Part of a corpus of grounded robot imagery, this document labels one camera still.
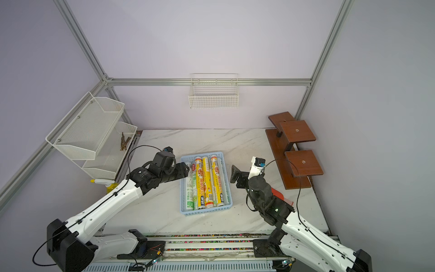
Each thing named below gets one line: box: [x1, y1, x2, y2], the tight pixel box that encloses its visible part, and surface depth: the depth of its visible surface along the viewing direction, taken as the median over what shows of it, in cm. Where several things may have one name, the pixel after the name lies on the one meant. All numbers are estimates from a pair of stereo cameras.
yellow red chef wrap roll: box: [201, 155, 215, 209], surface depth 88 cm
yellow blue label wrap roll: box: [210, 154, 225, 207], surface depth 88 cm
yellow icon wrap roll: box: [194, 156, 206, 210], surface depth 88 cm
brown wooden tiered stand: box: [265, 111, 324, 190], surface depth 94 cm
